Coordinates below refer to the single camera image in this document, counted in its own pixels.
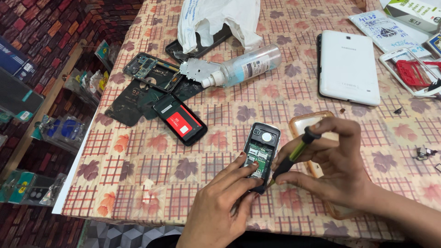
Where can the person's right hand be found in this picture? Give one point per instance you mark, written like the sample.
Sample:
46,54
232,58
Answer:
341,172

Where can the person's left hand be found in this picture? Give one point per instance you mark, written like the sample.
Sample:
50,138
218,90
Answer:
213,210

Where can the black and green screwdriver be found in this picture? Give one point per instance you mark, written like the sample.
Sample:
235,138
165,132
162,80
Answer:
300,148

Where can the small black phone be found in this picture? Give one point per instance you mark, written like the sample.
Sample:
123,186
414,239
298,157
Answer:
263,144

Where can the clear orange phone case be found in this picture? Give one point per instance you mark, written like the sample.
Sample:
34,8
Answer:
303,122

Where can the person's black clothing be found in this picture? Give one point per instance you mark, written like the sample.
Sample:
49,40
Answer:
275,241

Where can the small black part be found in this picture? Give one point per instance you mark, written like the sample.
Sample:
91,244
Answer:
398,111

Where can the small metal phone parts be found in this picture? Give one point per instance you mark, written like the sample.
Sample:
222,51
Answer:
423,153

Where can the floral checked tablecloth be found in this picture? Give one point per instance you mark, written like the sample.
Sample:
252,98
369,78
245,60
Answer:
137,155

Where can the black phone with red battery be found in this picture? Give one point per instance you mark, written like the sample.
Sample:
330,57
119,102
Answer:
179,119

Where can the white tablet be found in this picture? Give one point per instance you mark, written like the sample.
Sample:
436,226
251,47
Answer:
348,69

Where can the dark plastic packets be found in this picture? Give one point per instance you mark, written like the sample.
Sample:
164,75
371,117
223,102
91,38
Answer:
127,103

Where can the clear spray bottle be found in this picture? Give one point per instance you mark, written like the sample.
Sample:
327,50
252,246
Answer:
248,65

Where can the silver metal phone plate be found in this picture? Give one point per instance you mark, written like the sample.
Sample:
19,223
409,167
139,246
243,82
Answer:
196,69

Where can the white handwritten packet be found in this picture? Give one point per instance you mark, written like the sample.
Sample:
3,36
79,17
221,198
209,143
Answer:
382,31

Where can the phone with exposed circuit board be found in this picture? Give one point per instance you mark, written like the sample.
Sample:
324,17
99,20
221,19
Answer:
151,70

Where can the small printed card box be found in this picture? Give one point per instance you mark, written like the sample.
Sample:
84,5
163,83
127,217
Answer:
434,44

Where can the rack of accessory packets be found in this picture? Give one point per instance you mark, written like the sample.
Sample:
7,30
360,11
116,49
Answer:
62,131

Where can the white and green box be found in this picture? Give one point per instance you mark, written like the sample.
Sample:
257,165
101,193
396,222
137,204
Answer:
413,12

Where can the white plastic bag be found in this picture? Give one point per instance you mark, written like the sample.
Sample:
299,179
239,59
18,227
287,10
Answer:
220,20

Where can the red phone frame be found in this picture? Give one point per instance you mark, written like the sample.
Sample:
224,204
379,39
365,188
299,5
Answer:
410,74

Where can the white phone frame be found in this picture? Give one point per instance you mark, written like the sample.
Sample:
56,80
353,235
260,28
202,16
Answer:
389,62

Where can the black phone frame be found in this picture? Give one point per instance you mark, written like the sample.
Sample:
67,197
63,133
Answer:
174,48

